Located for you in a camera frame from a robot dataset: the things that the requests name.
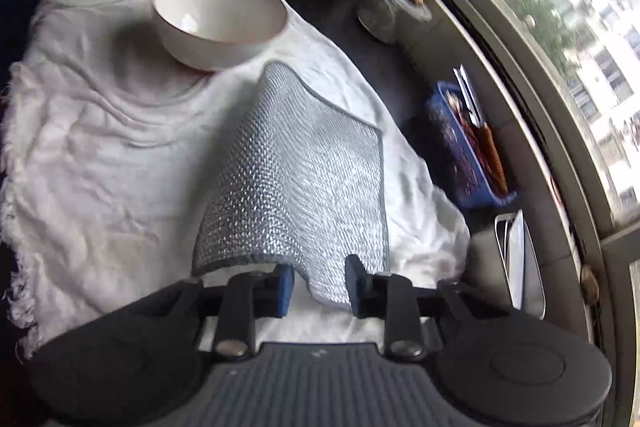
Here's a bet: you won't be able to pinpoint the green tree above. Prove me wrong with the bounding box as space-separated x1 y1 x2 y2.
500 0 571 62

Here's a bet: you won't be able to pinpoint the grey metal container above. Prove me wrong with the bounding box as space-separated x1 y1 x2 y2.
467 209 547 320

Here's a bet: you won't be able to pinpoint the brown round object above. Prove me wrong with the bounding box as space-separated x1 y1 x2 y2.
580 266 601 303

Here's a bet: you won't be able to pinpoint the blue plastic basket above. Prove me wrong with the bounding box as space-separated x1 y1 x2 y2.
424 80 518 210

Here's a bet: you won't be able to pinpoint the white crumpled cloth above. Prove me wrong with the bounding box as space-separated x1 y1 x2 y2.
0 0 471 358

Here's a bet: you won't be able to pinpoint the window frame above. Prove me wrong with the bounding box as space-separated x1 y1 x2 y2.
400 0 640 427

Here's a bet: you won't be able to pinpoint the apartment building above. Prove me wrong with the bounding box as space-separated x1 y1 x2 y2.
545 0 640 208

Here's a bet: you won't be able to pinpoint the white flat board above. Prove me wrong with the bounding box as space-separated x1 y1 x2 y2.
502 209 526 308

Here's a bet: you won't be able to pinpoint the silver mesh dishcloth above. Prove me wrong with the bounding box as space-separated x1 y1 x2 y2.
191 61 391 312

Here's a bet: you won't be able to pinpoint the dried red chillies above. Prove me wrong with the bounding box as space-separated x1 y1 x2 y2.
445 99 483 188

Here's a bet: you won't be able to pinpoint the white ceramic bowl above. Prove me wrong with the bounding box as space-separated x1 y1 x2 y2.
152 0 289 72

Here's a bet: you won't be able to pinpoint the glass jar with clear lid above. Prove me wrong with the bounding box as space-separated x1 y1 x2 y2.
357 0 433 44

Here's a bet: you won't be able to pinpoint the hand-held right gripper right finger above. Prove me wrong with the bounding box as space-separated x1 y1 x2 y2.
346 254 516 360

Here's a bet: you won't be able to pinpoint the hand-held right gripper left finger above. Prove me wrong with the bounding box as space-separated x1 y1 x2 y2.
125 263 296 360

